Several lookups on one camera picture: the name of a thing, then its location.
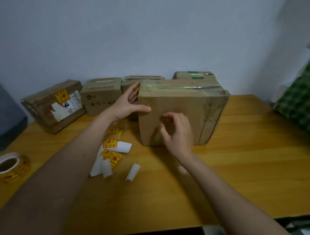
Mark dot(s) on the person's left hand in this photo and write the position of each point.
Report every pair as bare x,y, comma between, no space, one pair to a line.
122,106

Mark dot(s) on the person's right hand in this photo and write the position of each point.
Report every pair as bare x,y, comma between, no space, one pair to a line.
179,138

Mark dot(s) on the person's left thumb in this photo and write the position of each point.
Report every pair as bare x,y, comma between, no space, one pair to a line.
143,109

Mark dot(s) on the person's right thumb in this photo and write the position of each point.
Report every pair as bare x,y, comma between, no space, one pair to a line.
163,132

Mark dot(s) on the large taped cardboard box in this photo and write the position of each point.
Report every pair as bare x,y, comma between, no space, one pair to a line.
191,106

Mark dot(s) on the person's right forearm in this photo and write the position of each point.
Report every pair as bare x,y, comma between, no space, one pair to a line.
225,198

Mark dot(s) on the person's left forearm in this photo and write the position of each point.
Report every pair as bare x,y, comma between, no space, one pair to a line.
55,179

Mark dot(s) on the plain brown cardboard box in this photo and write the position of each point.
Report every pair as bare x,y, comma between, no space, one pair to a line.
143,78

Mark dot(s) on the pair of yellow stickers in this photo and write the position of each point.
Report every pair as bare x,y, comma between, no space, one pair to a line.
114,132

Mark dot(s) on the small clear paper scrap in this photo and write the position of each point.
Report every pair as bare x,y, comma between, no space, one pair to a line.
182,170

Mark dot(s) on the yellow sticker on white backing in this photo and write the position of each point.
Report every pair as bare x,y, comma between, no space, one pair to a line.
118,144

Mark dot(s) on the small cardboard box with handwriting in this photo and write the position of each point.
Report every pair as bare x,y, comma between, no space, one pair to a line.
101,95

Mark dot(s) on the curled white backing paper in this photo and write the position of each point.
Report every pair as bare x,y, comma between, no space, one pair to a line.
133,172

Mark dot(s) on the cardboard box with green tape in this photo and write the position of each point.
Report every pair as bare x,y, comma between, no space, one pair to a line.
193,75

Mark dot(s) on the long backing strip with stickers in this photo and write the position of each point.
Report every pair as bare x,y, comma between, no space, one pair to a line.
106,161

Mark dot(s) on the cardboard box with torn label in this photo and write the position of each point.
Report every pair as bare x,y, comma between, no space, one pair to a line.
43,109

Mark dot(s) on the white object under table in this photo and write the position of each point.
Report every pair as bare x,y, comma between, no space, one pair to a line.
213,230

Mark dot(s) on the dark grey-blue chair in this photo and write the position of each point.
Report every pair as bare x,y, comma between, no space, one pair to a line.
11,118

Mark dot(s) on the green checkered cloth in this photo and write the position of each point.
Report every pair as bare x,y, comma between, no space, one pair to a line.
295,101

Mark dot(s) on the roll of yellow stickers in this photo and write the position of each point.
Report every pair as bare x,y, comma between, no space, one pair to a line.
17,169

